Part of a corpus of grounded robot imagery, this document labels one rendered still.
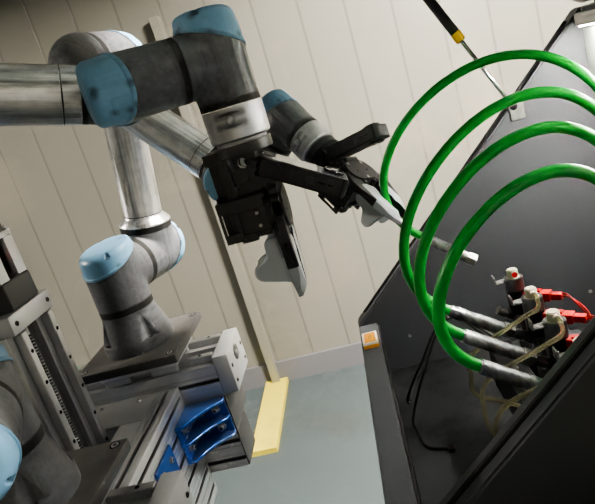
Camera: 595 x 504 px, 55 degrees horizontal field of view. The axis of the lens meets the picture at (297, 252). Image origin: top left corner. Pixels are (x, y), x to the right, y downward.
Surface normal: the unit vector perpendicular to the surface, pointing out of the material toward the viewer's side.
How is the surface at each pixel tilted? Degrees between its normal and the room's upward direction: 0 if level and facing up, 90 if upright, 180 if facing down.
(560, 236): 90
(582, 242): 90
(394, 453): 0
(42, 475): 72
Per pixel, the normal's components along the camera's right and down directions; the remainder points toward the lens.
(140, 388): -0.06, 0.29
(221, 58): 0.40, 0.15
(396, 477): -0.28, -0.92
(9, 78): 0.35, -0.24
